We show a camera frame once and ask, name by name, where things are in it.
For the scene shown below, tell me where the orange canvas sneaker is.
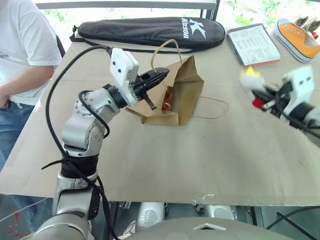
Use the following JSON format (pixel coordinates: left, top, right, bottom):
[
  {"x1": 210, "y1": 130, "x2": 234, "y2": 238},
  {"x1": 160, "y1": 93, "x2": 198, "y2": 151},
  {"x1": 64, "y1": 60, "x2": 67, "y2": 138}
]
[{"x1": 273, "y1": 18, "x2": 320, "y2": 63}]

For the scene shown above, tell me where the black chair backrest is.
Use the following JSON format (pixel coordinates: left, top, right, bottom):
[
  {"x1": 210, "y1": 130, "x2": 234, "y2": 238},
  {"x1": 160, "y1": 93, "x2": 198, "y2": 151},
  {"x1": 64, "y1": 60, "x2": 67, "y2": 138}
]
[{"x1": 55, "y1": 34, "x2": 67, "y2": 59}]

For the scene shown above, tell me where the brown paper bag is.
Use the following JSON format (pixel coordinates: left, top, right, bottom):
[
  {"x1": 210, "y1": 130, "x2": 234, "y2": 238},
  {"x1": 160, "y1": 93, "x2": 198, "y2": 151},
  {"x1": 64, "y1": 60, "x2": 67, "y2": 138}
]
[{"x1": 124, "y1": 38, "x2": 230, "y2": 127}]

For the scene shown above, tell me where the person in white t-shirt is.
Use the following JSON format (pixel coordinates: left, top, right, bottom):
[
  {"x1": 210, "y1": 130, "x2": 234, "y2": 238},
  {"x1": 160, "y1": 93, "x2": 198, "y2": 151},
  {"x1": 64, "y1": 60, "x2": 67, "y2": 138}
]
[{"x1": 0, "y1": 0, "x2": 63, "y2": 235}]

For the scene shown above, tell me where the black loose cable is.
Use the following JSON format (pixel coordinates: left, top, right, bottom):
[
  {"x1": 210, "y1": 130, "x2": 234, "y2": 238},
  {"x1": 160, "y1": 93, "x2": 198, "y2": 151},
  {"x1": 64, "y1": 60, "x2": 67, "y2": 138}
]
[{"x1": 265, "y1": 206, "x2": 320, "y2": 240}]

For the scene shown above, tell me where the dark window frame post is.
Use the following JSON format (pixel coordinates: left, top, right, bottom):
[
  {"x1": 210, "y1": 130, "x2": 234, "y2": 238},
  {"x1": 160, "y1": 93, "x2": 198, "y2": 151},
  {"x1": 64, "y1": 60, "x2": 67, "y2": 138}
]
[{"x1": 200, "y1": 0, "x2": 221, "y2": 21}]

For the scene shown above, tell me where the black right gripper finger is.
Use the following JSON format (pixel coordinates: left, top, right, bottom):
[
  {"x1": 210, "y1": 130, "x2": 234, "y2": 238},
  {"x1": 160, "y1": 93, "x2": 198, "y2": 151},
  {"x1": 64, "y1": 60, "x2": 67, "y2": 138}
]
[
  {"x1": 260, "y1": 99, "x2": 276, "y2": 112},
  {"x1": 251, "y1": 87, "x2": 274, "y2": 99}
]

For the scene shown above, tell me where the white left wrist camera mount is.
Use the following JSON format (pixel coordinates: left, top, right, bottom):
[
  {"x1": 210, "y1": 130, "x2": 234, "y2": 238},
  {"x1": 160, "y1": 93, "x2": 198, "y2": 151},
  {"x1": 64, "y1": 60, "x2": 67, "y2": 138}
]
[{"x1": 109, "y1": 47, "x2": 140, "y2": 106}]

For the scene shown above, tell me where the black racket bag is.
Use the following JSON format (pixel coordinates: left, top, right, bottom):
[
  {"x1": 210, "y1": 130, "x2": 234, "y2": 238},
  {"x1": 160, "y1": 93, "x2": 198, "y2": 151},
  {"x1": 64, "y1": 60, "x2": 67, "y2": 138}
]
[{"x1": 69, "y1": 16, "x2": 226, "y2": 55}]

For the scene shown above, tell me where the beige plush toy with ears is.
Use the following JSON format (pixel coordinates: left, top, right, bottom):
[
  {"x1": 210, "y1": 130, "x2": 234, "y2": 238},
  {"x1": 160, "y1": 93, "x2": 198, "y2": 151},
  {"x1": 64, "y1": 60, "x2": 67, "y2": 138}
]
[{"x1": 292, "y1": 15, "x2": 320, "y2": 40}]

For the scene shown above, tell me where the white plush toy yellow crest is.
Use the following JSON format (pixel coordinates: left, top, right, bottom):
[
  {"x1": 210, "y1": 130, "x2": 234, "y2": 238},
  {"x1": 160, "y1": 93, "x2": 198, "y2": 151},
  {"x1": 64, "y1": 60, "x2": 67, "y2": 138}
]
[{"x1": 239, "y1": 66, "x2": 267, "y2": 109}]

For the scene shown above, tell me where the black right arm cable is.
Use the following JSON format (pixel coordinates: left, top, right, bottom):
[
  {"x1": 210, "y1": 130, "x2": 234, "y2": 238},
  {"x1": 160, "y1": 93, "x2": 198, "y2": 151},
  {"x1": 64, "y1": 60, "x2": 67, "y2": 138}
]
[{"x1": 281, "y1": 113, "x2": 320, "y2": 140}]

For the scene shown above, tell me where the grey robot torso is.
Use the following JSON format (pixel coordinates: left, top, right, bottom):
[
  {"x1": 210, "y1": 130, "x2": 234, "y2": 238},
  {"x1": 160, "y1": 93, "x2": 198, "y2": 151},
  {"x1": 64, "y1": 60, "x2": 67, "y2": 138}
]
[{"x1": 119, "y1": 216, "x2": 310, "y2": 240}]

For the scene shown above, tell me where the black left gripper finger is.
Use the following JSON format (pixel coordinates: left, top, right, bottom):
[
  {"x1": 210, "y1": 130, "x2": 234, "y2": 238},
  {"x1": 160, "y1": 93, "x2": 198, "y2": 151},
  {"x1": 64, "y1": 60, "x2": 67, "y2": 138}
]
[
  {"x1": 138, "y1": 67, "x2": 171, "y2": 82},
  {"x1": 142, "y1": 72, "x2": 169, "y2": 89}
]

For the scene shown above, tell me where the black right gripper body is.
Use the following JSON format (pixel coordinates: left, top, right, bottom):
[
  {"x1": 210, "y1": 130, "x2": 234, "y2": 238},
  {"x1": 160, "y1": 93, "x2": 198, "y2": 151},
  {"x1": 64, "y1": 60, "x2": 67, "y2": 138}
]
[{"x1": 264, "y1": 83, "x2": 287, "y2": 117}]

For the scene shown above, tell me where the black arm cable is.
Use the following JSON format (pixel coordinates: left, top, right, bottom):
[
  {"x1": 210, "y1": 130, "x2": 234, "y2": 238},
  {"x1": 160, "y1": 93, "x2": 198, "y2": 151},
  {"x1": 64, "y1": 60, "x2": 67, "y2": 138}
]
[
  {"x1": 41, "y1": 45, "x2": 119, "y2": 240},
  {"x1": 281, "y1": 113, "x2": 320, "y2": 140}
]

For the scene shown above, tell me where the clear plastic sheet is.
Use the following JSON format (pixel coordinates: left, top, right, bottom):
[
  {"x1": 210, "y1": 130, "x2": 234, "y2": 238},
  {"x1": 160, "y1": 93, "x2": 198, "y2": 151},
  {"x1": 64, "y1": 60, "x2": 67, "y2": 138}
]
[{"x1": 0, "y1": 192, "x2": 55, "y2": 240}]

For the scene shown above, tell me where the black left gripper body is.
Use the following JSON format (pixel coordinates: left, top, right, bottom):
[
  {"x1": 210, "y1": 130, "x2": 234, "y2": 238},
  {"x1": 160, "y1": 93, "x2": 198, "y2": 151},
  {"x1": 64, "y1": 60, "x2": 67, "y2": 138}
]
[{"x1": 128, "y1": 74, "x2": 157, "y2": 110}]

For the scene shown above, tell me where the silver rounded robot leg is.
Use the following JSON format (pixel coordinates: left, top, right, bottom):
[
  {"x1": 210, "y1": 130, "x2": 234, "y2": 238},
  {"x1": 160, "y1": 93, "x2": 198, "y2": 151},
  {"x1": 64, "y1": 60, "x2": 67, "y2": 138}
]
[
  {"x1": 135, "y1": 201, "x2": 165, "y2": 229},
  {"x1": 204, "y1": 204, "x2": 236, "y2": 221}
]

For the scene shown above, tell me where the person's hand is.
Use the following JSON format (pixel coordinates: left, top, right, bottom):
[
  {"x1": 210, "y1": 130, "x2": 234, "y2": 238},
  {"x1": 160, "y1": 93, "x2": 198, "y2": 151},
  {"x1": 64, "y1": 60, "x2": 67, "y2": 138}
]
[{"x1": 0, "y1": 83, "x2": 11, "y2": 110}]

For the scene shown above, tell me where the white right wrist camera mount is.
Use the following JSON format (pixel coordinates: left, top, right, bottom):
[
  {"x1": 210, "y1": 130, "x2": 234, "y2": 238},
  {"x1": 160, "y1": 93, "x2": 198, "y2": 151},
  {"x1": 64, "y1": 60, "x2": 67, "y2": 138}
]
[{"x1": 281, "y1": 65, "x2": 315, "y2": 116}]

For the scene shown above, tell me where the orange plush toy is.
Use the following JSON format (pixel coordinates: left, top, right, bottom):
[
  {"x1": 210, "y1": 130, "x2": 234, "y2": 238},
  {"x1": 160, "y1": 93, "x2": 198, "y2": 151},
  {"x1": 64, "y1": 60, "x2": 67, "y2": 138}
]
[{"x1": 161, "y1": 91, "x2": 174, "y2": 111}]

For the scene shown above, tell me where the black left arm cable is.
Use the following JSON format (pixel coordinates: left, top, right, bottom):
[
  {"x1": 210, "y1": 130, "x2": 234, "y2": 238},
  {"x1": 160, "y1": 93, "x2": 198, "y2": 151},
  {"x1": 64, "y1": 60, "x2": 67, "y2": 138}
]
[{"x1": 41, "y1": 45, "x2": 119, "y2": 240}]

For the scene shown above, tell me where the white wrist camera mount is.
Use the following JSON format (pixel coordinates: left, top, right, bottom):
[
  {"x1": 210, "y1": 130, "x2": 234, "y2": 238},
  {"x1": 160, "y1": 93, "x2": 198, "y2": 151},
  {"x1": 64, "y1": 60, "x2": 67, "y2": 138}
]
[
  {"x1": 109, "y1": 47, "x2": 140, "y2": 106},
  {"x1": 281, "y1": 65, "x2": 315, "y2": 116}
]

